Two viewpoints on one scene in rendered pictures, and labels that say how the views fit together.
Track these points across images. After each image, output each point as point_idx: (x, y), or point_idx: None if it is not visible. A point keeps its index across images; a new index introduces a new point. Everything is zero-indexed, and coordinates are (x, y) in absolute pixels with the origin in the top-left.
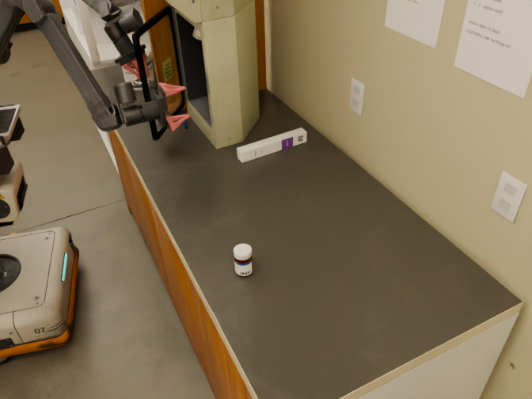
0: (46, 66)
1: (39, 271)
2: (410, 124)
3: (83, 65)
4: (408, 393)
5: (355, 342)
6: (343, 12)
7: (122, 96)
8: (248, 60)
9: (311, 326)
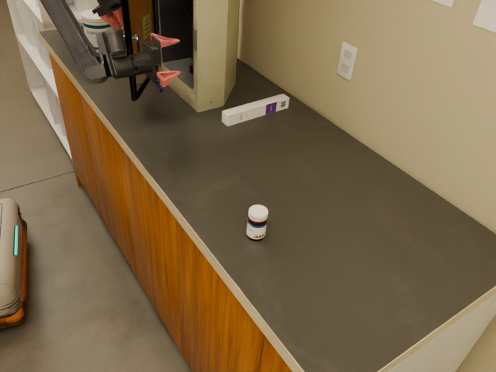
0: None
1: None
2: (410, 87)
3: (67, 7)
4: (432, 353)
5: (388, 304)
6: None
7: (113, 45)
8: (233, 21)
9: (339, 289)
